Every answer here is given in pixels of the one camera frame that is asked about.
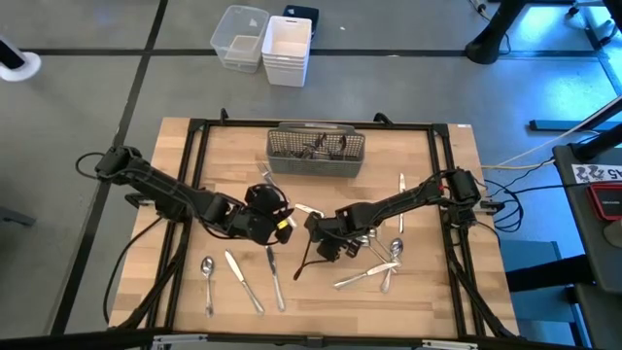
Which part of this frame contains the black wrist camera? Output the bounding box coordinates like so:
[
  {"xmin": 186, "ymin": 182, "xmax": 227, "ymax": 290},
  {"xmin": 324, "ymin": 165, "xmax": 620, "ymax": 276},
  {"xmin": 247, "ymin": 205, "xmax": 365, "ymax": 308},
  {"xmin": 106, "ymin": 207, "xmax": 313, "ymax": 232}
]
[
  {"xmin": 272, "ymin": 218, "xmax": 295, "ymax": 245},
  {"xmin": 314, "ymin": 240, "xmax": 363, "ymax": 263}
]

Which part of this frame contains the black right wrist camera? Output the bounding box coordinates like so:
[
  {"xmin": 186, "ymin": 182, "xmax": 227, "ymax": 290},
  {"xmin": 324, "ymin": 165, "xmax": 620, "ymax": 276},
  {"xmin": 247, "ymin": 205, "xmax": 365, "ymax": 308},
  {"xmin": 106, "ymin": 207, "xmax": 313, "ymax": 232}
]
[{"xmin": 314, "ymin": 240, "xmax": 363, "ymax": 263}]

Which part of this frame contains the white plastic bin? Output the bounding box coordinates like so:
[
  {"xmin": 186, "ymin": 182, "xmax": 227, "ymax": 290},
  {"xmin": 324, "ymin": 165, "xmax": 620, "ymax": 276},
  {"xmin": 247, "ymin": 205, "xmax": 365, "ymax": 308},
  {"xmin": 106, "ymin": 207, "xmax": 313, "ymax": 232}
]
[{"xmin": 260, "ymin": 15, "xmax": 314, "ymax": 89}]

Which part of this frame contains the blue grey cabinet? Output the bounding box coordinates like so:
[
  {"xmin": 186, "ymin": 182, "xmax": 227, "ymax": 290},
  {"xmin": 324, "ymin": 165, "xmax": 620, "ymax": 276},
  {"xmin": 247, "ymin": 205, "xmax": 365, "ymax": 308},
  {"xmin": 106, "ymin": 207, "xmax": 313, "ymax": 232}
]
[{"xmin": 499, "ymin": 239, "xmax": 584, "ymax": 344}]

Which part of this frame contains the black pedestal stand base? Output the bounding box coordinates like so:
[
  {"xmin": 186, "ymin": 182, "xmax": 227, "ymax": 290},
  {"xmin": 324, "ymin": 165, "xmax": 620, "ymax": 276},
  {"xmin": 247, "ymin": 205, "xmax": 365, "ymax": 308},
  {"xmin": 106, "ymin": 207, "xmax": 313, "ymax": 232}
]
[{"xmin": 464, "ymin": 0, "xmax": 531, "ymax": 66}]

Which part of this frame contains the stainless steel table knife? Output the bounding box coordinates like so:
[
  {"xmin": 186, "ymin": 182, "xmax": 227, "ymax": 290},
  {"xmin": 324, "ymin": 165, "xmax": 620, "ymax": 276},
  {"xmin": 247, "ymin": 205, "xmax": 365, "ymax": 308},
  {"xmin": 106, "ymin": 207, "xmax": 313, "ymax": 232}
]
[
  {"xmin": 397, "ymin": 172, "xmax": 406, "ymax": 234},
  {"xmin": 332, "ymin": 261, "xmax": 402, "ymax": 292},
  {"xmin": 294, "ymin": 202, "xmax": 326, "ymax": 219},
  {"xmin": 224, "ymin": 249, "xmax": 266, "ymax": 316},
  {"xmin": 264, "ymin": 244, "xmax": 287, "ymax": 313}
]

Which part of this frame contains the black diagonal stand pole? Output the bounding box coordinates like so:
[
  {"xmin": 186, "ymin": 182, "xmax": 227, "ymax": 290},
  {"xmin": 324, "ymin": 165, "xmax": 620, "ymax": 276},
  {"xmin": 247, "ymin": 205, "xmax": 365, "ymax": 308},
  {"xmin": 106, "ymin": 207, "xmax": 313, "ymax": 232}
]
[
  {"xmin": 569, "ymin": 123, "xmax": 622, "ymax": 162},
  {"xmin": 575, "ymin": 94, "xmax": 622, "ymax": 132}
]

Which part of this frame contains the grey mesh cutlery basket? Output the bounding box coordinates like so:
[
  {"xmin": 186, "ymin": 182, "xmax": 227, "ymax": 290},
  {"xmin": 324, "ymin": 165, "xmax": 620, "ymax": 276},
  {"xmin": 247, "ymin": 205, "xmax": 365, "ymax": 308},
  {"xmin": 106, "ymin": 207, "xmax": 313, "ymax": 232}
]
[{"xmin": 265, "ymin": 122, "xmax": 367, "ymax": 179}]

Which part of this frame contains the grey side table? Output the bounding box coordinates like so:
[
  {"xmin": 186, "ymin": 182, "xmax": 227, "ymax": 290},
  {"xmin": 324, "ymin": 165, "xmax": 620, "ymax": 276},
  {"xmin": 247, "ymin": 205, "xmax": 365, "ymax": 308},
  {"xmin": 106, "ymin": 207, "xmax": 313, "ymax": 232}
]
[{"xmin": 552, "ymin": 143, "xmax": 622, "ymax": 296}]

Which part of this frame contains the black cable bundle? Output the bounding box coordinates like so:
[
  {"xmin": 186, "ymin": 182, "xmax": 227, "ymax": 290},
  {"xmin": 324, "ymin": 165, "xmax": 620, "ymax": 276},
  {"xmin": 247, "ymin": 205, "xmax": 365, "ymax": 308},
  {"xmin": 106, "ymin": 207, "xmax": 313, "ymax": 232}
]
[{"xmin": 483, "ymin": 177, "xmax": 525, "ymax": 233}]

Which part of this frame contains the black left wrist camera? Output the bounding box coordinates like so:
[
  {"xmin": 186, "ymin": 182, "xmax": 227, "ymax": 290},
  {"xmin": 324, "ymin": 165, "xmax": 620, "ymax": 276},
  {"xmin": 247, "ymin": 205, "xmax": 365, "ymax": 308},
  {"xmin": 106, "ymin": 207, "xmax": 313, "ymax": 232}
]
[{"xmin": 272, "ymin": 218, "xmax": 295, "ymax": 245}]

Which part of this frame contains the dark metal table foot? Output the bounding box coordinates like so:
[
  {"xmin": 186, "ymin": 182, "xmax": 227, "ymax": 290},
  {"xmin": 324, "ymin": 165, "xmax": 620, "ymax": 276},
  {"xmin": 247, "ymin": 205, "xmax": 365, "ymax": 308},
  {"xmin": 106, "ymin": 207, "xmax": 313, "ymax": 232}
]
[{"xmin": 528, "ymin": 118, "xmax": 622, "ymax": 133}]

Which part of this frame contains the clear plastic bin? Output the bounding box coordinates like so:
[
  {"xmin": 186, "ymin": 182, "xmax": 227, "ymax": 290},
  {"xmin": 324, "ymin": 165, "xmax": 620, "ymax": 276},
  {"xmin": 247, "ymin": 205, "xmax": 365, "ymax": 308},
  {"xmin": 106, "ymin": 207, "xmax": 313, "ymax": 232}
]
[{"xmin": 209, "ymin": 4, "xmax": 271, "ymax": 75}]

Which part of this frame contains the black horizontal beam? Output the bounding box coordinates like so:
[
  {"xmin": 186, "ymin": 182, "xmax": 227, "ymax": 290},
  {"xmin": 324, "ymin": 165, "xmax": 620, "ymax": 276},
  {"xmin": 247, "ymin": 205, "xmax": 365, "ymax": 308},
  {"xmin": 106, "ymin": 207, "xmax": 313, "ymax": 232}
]
[{"xmin": 503, "ymin": 253, "xmax": 598, "ymax": 294}]

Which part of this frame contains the grey floor foot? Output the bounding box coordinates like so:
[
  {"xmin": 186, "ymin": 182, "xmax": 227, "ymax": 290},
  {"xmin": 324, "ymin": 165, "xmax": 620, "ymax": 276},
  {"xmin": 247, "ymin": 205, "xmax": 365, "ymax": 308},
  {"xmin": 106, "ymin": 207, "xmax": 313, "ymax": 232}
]
[{"xmin": 0, "ymin": 205, "xmax": 38, "ymax": 228}]

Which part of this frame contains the silver rail bracket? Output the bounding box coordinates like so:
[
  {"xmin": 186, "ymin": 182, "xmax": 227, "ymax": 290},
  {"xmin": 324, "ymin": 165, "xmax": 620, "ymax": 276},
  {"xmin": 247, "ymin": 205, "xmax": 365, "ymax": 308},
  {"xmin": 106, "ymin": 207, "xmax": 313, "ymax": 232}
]
[
  {"xmin": 420, "ymin": 338, "xmax": 480, "ymax": 350},
  {"xmin": 151, "ymin": 332, "xmax": 209, "ymax": 350}
]

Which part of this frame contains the dark blue bin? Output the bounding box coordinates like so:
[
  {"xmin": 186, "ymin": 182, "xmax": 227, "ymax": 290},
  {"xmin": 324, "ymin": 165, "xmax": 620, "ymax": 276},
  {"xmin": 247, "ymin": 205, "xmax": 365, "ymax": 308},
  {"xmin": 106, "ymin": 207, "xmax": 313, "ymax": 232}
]
[{"xmin": 282, "ymin": 4, "xmax": 321, "ymax": 39}]

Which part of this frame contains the white floor cable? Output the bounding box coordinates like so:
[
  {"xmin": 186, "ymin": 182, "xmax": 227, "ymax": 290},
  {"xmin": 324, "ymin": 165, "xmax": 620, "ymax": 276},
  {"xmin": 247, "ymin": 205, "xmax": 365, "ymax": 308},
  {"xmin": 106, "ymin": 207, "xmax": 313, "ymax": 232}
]
[{"xmin": 480, "ymin": 99, "xmax": 622, "ymax": 171}]

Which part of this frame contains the black floor cable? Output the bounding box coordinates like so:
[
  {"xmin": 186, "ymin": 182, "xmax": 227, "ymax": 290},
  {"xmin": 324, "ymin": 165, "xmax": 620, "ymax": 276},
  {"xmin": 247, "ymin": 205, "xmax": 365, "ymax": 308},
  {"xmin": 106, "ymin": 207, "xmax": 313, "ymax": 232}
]
[{"xmin": 101, "ymin": 216, "xmax": 164, "ymax": 326}]

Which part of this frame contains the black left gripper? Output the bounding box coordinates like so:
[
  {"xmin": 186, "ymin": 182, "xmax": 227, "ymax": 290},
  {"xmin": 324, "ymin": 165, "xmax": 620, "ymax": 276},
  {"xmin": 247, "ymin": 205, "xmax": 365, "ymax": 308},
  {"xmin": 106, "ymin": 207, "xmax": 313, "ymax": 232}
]
[{"xmin": 225, "ymin": 205, "xmax": 296, "ymax": 246}]

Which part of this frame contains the white round floor stand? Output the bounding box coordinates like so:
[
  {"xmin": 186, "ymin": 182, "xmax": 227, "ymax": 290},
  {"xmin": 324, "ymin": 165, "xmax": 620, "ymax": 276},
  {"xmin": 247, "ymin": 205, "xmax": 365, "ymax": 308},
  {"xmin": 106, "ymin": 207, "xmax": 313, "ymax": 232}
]
[{"xmin": 0, "ymin": 34, "xmax": 43, "ymax": 84}]

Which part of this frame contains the red black device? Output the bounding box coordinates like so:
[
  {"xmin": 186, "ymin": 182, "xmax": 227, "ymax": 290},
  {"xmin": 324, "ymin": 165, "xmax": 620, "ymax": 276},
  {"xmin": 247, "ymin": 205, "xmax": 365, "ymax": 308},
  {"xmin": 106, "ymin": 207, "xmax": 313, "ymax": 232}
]
[{"xmin": 584, "ymin": 182, "xmax": 622, "ymax": 223}]

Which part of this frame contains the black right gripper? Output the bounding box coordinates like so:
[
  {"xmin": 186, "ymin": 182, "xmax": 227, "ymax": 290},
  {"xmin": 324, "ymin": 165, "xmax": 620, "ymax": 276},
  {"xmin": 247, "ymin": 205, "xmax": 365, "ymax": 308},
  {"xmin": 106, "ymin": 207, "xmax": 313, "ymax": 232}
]
[{"xmin": 303, "ymin": 206, "xmax": 364, "ymax": 244}]

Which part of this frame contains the black front rail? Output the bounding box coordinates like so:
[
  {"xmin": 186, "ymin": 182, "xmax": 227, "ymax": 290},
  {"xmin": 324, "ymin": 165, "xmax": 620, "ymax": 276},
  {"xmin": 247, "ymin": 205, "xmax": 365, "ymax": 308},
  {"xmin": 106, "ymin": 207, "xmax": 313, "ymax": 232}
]
[{"xmin": 0, "ymin": 328, "xmax": 622, "ymax": 350}]

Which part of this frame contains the grey round object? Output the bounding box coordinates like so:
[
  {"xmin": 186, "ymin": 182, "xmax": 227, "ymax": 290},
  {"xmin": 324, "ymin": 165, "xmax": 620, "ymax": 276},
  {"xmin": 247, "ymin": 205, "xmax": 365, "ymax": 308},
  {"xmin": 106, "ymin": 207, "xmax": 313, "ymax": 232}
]
[{"xmin": 602, "ymin": 221, "xmax": 622, "ymax": 250}]

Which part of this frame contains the black right camera cable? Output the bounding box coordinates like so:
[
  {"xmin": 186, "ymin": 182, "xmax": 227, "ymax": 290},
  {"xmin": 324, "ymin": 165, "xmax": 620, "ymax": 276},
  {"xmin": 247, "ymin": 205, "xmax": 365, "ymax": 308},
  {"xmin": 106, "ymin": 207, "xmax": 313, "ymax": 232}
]
[{"xmin": 293, "ymin": 240, "xmax": 336, "ymax": 282}]

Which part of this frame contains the white printed paper label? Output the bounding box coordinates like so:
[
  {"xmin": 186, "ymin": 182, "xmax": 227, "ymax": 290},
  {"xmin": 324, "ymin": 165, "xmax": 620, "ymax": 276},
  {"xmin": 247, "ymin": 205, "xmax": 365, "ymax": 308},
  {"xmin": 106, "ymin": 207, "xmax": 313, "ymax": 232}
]
[{"xmin": 570, "ymin": 162, "xmax": 622, "ymax": 186}]

